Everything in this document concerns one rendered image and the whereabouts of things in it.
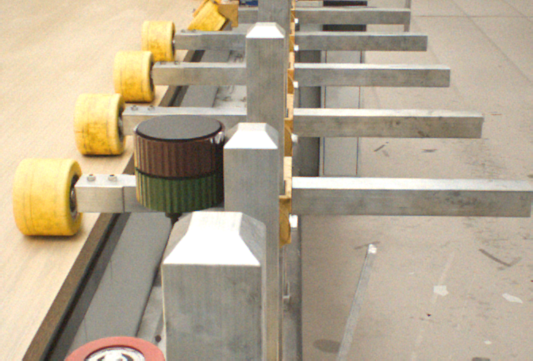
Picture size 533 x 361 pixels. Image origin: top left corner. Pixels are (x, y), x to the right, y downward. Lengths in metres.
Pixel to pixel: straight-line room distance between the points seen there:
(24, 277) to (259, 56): 0.31
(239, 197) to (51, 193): 0.36
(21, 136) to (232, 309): 0.97
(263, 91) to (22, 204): 0.27
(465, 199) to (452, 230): 2.25
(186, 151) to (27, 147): 0.69
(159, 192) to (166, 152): 0.03
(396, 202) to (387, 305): 1.75
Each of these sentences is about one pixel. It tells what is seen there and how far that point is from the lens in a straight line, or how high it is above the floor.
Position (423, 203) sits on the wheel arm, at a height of 0.95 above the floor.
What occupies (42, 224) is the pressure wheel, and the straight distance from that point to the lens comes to 0.90.
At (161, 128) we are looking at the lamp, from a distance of 0.56.
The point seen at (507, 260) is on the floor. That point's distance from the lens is 2.96.
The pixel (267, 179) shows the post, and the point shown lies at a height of 1.08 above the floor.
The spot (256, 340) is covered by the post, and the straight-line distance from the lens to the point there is 0.31.
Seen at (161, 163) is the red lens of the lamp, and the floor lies 1.10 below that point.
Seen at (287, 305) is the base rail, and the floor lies 0.71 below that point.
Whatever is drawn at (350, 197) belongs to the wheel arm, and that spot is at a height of 0.95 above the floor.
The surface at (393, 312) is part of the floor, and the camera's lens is 2.58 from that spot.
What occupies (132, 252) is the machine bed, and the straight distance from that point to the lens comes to 1.24.
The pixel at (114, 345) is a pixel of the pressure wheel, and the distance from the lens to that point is 0.72.
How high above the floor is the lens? 1.28
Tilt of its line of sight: 20 degrees down
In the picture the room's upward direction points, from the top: straight up
